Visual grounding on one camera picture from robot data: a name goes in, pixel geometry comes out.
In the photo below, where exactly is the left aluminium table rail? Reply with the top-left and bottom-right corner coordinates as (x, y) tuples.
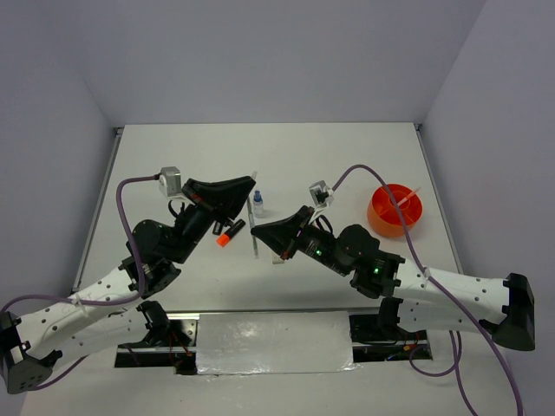
(70, 127), (124, 294)

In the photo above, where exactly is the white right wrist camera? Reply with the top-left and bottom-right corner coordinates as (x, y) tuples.
(309, 180), (334, 220)

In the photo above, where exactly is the orange round organizer container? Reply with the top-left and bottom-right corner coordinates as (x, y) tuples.
(367, 184), (423, 238)

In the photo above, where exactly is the aluminium table rail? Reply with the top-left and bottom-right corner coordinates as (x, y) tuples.
(70, 127), (124, 294)
(414, 123), (461, 271)

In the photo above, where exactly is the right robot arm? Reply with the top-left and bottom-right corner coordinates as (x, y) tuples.
(251, 206), (536, 351)

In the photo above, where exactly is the silver foil covered panel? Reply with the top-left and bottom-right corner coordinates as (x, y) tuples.
(196, 311), (356, 375)

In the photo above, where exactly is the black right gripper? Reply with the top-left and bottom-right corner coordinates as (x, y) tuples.
(251, 205), (350, 276)

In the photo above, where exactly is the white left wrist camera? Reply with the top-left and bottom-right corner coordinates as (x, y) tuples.
(158, 166), (183, 200)

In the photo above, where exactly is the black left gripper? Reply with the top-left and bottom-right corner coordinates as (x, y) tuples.
(168, 177), (256, 263)

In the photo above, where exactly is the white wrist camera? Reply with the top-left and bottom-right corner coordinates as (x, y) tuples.
(158, 166), (183, 200)
(309, 180), (334, 220)

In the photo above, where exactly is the orange pen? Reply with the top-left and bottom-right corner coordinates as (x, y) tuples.
(397, 187), (421, 207)

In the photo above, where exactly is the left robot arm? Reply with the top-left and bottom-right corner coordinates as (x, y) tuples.
(1, 172), (256, 394)

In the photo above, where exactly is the right aluminium table rail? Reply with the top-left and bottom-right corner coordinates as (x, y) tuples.
(414, 123), (461, 271)

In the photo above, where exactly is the small blue cap bottle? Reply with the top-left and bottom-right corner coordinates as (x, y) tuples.
(252, 190), (264, 218)

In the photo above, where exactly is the orange black highlighter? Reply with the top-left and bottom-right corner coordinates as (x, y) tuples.
(216, 219), (246, 247)

